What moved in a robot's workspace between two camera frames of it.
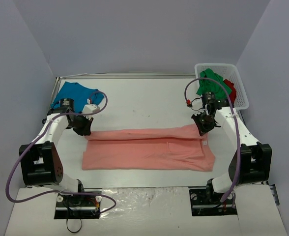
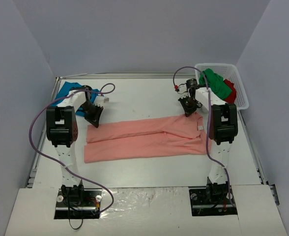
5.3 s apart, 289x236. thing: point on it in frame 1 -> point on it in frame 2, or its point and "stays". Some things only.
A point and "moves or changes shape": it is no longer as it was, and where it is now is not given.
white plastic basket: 228,72 stays
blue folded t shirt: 80,94 stays
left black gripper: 83,126 -> 93,112
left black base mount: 77,206 stays
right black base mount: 204,202 stays
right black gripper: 206,123 -> 188,103
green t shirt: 209,85 stays
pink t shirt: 165,148 moves or changes shape
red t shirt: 233,95 stays
